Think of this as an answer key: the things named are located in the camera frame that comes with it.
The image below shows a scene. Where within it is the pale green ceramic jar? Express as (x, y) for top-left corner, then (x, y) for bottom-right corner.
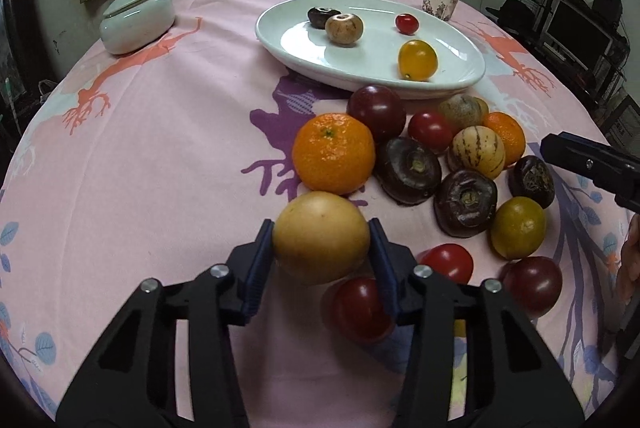
(99, 0), (176, 55)

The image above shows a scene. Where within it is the yellow round pear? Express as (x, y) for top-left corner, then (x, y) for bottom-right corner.
(271, 191), (371, 285)

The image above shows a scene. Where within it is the small orange mandarin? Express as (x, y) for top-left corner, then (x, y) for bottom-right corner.
(482, 112), (527, 168)

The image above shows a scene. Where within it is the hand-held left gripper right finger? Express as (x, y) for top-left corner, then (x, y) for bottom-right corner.
(367, 218), (586, 428)

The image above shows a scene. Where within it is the tan striped round fruit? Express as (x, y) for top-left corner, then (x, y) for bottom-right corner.
(438, 94), (483, 131)

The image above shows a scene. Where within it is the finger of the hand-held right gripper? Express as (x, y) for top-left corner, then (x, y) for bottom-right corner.
(541, 133), (640, 209)

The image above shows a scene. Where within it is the dark red plum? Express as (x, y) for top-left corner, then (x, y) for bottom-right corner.
(346, 85), (407, 143)

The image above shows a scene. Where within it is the person's right hand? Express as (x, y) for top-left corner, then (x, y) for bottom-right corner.
(616, 212), (640, 306)

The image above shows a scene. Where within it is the yellow tomato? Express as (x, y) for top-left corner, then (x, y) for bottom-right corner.
(398, 39), (439, 82)

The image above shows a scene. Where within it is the white oval plate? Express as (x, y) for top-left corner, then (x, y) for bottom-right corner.
(255, 0), (486, 100)

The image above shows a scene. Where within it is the computer monitor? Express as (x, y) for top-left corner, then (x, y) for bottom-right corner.
(545, 0), (613, 59)

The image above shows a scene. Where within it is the dark purple water chestnut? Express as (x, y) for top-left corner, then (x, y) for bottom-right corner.
(433, 169), (499, 239)
(307, 6), (343, 30)
(507, 155), (556, 210)
(375, 136), (443, 205)

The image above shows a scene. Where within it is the black speaker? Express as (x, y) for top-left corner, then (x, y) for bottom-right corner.
(592, 0), (623, 26)

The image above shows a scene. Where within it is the pale striped pepino melon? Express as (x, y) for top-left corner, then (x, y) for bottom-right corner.
(446, 127), (507, 180)

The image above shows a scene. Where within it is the dark red tomato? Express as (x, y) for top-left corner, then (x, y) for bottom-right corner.
(501, 256), (563, 318)

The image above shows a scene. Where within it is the large orange mandarin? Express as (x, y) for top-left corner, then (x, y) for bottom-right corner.
(292, 113), (376, 196)

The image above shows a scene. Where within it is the brown round fruit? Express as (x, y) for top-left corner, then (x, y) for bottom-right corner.
(325, 13), (364, 44)

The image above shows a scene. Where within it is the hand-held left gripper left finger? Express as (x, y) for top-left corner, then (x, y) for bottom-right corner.
(55, 219), (276, 428)

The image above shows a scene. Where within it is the yellow-green tomato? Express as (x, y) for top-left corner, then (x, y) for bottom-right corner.
(490, 196), (547, 260)

